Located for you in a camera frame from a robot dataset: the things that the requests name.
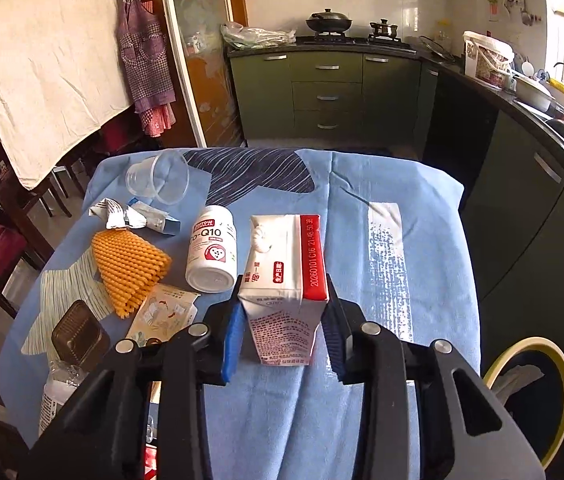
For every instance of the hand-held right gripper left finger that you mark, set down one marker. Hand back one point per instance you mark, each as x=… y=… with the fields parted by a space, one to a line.
x=233 y=340

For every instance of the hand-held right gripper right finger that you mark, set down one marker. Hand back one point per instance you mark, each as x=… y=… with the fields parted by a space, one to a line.
x=334 y=342

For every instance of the white red milk carton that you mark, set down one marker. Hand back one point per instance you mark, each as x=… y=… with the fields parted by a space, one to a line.
x=274 y=280

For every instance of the silver snack wrapper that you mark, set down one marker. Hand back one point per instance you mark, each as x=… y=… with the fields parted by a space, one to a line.
x=114 y=212

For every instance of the small illustrated sachet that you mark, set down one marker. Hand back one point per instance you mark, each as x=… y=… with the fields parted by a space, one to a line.
x=162 y=312

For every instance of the white supplement bottle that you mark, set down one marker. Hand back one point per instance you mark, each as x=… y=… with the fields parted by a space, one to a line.
x=210 y=250

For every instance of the blue printed tablecloth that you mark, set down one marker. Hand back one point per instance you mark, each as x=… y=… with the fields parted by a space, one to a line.
x=412 y=270

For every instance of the orange foam fruit net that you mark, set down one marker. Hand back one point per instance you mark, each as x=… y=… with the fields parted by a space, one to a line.
x=129 y=267

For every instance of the grey blue long wrapper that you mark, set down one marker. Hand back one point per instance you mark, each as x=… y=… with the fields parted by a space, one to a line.
x=164 y=221

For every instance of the brown plastic tray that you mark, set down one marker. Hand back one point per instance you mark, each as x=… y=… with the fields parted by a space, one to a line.
x=79 y=332

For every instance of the clear plastic cup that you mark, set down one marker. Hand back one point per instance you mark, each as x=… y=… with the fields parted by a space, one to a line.
x=157 y=177

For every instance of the clear plastic water bottle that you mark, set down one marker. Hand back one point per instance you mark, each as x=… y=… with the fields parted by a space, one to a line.
x=59 y=392

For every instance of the dark wooden chair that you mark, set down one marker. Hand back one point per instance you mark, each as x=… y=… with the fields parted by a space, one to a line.
x=17 y=195

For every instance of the green kitchen cabinets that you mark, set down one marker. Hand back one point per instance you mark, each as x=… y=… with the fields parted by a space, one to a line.
x=342 y=75

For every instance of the glass sliding door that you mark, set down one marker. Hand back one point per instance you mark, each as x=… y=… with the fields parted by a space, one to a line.
x=202 y=50

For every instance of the checkered apron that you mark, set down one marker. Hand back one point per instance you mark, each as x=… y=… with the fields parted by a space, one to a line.
x=144 y=60

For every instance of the black gas stove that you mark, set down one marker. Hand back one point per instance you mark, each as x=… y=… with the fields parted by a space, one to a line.
x=357 y=42

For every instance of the clear plastic bag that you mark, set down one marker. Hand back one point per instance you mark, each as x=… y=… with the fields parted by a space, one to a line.
x=254 y=35

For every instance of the glass pot lid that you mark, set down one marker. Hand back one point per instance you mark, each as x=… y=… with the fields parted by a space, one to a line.
x=437 y=47

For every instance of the small dark pot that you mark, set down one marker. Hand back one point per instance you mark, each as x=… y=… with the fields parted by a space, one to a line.
x=384 y=30

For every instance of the white bowl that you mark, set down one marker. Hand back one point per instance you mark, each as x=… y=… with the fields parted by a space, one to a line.
x=534 y=92

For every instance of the black wok with lid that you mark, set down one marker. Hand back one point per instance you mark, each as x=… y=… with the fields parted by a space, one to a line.
x=328 y=21

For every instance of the white plastic bucket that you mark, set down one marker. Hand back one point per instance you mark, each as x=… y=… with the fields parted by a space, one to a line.
x=487 y=57

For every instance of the white hanging sheet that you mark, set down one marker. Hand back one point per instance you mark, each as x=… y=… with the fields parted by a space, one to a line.
x=52 y=60

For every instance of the hanging kitchen utensils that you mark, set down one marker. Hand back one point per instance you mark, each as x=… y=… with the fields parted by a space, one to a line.
x=522 y=2

